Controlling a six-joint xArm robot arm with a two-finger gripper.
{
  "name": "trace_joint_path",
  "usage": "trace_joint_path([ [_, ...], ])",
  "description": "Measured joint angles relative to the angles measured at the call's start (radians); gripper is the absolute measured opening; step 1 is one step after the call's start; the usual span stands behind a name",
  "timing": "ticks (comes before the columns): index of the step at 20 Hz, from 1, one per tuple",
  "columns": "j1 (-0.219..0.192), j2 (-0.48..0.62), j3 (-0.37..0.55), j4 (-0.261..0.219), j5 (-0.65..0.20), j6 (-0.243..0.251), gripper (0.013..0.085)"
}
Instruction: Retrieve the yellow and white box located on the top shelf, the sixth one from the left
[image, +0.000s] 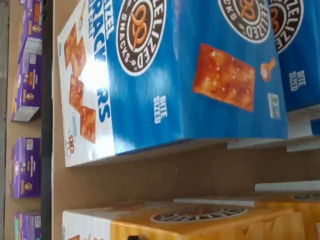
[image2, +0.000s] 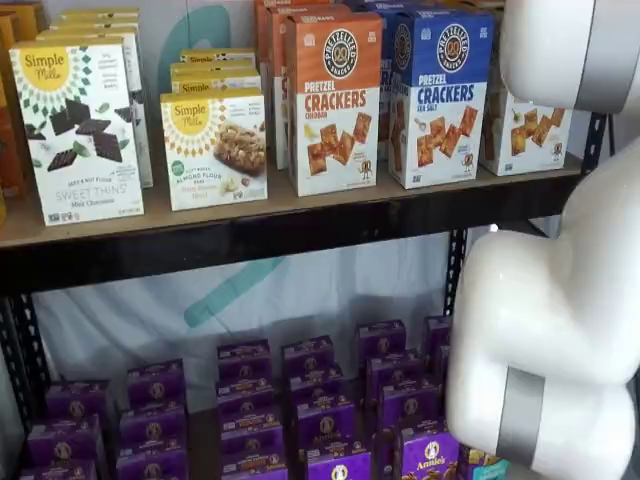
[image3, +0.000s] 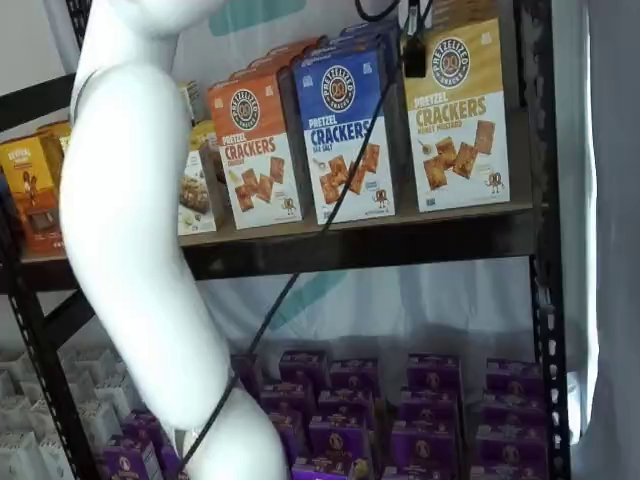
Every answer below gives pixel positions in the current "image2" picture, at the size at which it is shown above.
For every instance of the black metal shelf frame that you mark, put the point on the black metal shelf frame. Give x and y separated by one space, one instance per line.
250 260

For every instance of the plain orange snack box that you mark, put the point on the plain orange snack box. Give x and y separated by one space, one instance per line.
10 140
27 20

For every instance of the white banner teal logo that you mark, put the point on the white banner teal logo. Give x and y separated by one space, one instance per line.
150 310

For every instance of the white pretzel crackers box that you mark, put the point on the white pretzel crackers box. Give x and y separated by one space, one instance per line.
530 140

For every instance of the purple Annie's box teal label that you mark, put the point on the purple Annie's box teal label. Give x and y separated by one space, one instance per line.
480 465
437 335

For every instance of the Simple Mills Sweet Thins box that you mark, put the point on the Simple Mills Sweet Thins box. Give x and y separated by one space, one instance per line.
75 165
97 17
140 125
95 26

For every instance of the orange pretzel crackers box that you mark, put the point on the orange pretzel crackers box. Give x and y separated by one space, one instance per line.
279 100
335 125
261 50

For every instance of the Simple Mills almond bars box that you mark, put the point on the Simple Mills almond bars box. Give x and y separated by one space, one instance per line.
215 69
210 165
215 85
217 56

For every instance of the purple Annie's snack box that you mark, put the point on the purple Annie's snack box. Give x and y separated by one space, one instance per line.
77 400
65 442
60 472
152 465
155 382
152 425

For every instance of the wooden shelf board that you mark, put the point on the wooden shelf board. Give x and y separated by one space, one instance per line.
202 440
200 225

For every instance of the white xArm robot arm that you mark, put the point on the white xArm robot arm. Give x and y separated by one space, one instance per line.
525 310

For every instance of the purple Annie's box brown print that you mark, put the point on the purple Annie's box brown print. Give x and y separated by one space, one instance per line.
430 460
381 340
407 407
395 375

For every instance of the purple Annie's box orange label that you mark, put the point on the purple Annie's box orange label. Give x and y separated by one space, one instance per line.
244 360
250 437
307 355
325 425
340 467
255 470
317 385
245 397

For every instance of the blue pretzel crackers box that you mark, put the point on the blue pretzel crackers box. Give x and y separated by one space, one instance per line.
384 100
370 5
440 125

